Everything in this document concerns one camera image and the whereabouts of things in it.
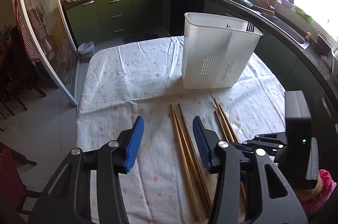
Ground light bamboo chopstick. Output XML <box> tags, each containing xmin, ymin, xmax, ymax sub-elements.
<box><xmin>215</xmin><ymin>111</ymin><xmax>246</xmax><ymax>203</ymax></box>
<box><xmin>213</xmin><ymin>98</ymin><xmax>238</xmax><ymax>143</ymax></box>

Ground brown wooden chopstick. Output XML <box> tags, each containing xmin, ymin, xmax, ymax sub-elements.
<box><xmin>178</xmin><ymin>103</ymin><xmax>212</xmax><ymax>219</ymax></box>

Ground brown chopstick red end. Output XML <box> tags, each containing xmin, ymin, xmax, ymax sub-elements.
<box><xmin>170</xmin><ymin>104</ymin><xmax>200</xmax><ymax>222</ymax></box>

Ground green kitchen cabinets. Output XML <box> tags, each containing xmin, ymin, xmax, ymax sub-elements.
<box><xmin>65</xmin><ymin>0</ymin><xmax>337</xmax><ymax>133</ymax></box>

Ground pink patterned sleeve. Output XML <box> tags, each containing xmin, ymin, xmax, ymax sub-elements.
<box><xmin>294</xmin><ymin>169</ymin><xmax>337</xmax><ymax>216</ymax></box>

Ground stainless steel sink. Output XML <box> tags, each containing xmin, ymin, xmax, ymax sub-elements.
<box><xmin>261</xmin><ymin>13</ymin><xmax>310</xmax><ymax>50</ymax></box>

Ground white plastic utensil holder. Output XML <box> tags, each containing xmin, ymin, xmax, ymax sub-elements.
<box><xmin>182</xmin><ymin>12</ymin><xmax>262</xmax><ymax>89</ymax></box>

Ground black fork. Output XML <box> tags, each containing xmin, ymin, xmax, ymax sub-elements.
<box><xmin>246</xmin><ymin>22</ymin><xmax>255</xmax><ymax>33</ymax></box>

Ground floral white tablecloth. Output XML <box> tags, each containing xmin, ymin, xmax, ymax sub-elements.
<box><xmin>76</xmin><ymin>37</ymin><xmax>285</xmax><ymax>223</ymax></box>

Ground dark wooden chair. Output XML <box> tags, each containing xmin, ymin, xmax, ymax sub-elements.
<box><xmin>1</xmin><ymin>26</ymin><xmax>46</xmax><ymax>116</ymax></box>

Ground small trash bin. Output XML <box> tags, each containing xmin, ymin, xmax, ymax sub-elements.
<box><xmin>77</xmin><ymin>41</ymin><xmax>94</xmax><ymax>62</ymax></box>

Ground red checkered apron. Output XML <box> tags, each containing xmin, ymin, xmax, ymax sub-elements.
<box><xmin>11</xmin><ymin>0</ymin><xmax>49</xmax><ymax>66</ymax></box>

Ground glass sliding door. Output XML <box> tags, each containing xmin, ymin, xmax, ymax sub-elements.
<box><xmin>17</xmin><ymin>0</ymin><xmax>79</xmax><ymax>106</ymax></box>

